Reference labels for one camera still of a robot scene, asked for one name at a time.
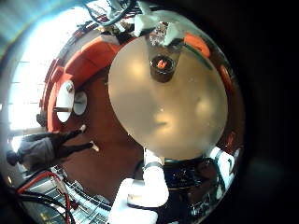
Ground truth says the small white round table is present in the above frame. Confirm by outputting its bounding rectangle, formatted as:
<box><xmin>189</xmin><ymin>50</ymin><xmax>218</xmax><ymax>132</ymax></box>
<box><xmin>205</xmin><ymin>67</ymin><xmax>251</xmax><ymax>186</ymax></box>
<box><xmin>73</xmin><ymin>90</ymin><xmax>89</xmax><ymax>117</ymax></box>

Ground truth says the curved orange sofa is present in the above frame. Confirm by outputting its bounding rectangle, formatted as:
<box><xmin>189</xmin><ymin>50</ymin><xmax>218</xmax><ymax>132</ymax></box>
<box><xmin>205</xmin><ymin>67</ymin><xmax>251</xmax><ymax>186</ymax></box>
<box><xmin>40</xmin><ymin>35</ymin><xmax>138</xmax><ymax>133</ymax></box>

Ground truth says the black equipment box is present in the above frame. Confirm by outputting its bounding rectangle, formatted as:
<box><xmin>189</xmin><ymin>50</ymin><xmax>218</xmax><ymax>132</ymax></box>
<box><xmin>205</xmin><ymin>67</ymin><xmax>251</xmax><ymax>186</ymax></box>
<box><xmin>164</xmin><ymin>160</ymin><xmax>219</xmax><ymax>220</ymax></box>

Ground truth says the person in grey top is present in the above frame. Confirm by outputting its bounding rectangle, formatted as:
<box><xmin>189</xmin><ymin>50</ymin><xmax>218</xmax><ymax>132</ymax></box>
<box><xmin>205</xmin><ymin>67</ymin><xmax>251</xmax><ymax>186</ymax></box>
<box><xmin>6</xmin><ymin>124</ymin><xmax>101</xmax><ymax>167</ymax></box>

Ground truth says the black cable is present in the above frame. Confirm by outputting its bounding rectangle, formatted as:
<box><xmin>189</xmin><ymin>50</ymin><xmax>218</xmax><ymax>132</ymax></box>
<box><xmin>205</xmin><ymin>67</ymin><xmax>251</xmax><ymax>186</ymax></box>
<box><xmin>83</xmin><ymin>0</ymin><xmax>138</xmax><ymax>28</ymax></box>
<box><xmin>12</xmin><ymin>186</ymin><xmax>77</xmax><ymax>224</ymax></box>

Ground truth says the red cable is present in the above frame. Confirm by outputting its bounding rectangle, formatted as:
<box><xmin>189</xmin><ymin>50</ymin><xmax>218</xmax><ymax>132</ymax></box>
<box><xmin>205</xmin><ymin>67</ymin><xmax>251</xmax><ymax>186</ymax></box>
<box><xmin>17</xmin><ymin>170</ymin><xmax>78</xmax><ymax>224</ymax></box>

